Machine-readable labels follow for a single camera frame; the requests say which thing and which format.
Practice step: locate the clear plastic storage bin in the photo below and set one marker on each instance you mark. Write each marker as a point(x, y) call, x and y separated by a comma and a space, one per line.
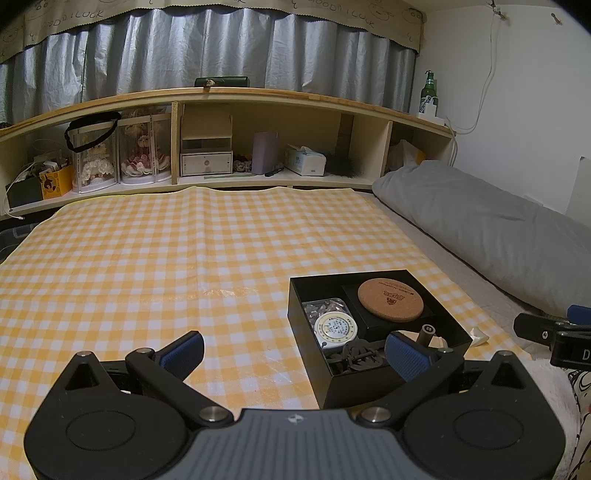
point(16, 237)

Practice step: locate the white printed blanket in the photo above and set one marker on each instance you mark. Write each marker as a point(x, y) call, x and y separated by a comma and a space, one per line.
point(563, 415)

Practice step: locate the doll in clear case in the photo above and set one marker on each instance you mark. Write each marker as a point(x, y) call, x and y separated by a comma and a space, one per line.
point(94, 164)
point(144, 157)

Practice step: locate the yellow printed box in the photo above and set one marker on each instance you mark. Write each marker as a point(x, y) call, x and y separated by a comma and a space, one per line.
point(56, 183)

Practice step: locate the green ruler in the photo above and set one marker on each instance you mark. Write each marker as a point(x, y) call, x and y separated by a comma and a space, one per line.
point(228, 176)

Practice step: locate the green glass bottle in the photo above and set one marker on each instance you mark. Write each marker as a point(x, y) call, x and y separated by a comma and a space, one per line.
point(429, 90)

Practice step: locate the round cork coaster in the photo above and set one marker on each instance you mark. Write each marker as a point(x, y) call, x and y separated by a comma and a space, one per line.
point(390, 297)

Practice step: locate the dark brown hair claw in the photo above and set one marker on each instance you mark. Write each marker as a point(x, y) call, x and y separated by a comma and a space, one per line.
point(358, 357)

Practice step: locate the white wall paper sheet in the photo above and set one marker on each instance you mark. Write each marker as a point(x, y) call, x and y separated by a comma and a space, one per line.
point(581, 182)

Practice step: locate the tissue box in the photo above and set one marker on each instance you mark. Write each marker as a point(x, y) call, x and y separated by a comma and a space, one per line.
point(304, 162)

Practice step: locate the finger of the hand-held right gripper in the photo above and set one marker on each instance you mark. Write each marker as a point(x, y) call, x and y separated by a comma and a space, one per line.
point(535, 326)
point(581, 312)

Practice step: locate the wooden headboard shelf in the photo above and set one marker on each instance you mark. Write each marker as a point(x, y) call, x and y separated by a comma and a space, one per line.
point(231, 94)

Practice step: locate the white plastic bag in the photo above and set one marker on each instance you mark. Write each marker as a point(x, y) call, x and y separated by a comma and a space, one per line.
point(406, 154)

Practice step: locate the black feather duster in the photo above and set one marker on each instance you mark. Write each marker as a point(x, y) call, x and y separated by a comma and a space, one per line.
point(344, 167)

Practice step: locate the black pen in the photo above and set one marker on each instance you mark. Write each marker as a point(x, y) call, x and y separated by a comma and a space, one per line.
point(274, 171)

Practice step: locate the clear packet of beads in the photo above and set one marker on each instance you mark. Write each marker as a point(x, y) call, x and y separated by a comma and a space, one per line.
point(323, 308)

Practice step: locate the dark green case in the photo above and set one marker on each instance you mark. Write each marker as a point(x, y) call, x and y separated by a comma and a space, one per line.
point(221, 81)

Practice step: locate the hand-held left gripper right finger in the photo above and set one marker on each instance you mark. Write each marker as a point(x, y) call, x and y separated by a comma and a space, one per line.
point(406, 357)

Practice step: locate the round white tape measure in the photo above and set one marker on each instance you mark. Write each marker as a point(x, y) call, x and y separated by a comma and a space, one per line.
point(334, 330)

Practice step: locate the black storage box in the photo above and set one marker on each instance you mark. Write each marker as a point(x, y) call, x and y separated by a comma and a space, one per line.
point(25, 193)

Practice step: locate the beige printed valance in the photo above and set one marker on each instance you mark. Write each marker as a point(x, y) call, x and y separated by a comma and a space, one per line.
point(184, 11)

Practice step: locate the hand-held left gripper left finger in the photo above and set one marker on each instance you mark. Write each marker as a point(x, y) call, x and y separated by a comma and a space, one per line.
point(184, 353)

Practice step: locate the large black box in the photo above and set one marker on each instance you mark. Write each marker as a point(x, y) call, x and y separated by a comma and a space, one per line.
point(351, 387)

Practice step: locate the small dark cylinder tube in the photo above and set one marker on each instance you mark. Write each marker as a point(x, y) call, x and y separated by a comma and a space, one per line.
point(426, 334)

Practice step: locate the grey pillow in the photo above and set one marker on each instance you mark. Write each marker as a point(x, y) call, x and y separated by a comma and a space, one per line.
point(485, 221)

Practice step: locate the yellow checked cloth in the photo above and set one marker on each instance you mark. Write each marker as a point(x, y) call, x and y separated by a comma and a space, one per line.
point(161, 258)

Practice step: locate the silver curtain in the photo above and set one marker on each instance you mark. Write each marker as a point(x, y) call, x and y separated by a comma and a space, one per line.
point(207, 50)

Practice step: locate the white power adapter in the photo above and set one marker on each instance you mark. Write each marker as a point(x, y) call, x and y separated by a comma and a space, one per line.
point(431, 115)

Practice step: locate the white drawer organiser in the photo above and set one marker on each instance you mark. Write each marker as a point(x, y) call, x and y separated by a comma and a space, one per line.
point(205, 161)

